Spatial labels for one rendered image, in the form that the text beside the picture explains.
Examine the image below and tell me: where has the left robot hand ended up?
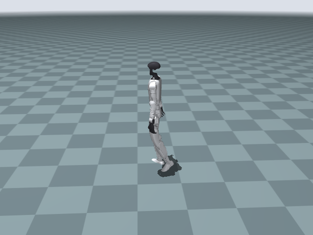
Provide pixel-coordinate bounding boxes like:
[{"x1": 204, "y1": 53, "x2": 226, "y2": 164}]
[{"x1": 148, "y1": 119, "x2": 156, "y2": 134}]

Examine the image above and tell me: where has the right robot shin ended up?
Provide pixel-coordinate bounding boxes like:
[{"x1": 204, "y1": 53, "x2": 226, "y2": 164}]
[{"x1": 154, "y1": 135, "x2": 162, "y2": 162}]

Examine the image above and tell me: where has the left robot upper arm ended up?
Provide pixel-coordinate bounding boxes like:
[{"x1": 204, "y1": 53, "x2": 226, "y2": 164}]
[{"x1": 149, "y1": 82, "x2": 157, "y2": 105}]

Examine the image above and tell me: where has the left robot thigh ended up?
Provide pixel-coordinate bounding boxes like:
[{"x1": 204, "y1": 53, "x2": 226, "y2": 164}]
[{"x1": 149, "y1": 114, "x2": 161, "y2": 148}]

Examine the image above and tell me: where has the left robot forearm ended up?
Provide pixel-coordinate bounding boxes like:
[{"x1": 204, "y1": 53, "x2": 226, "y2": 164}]
[{"x1": 149, "y1": 101, "x2": 156, "y2": 123}]

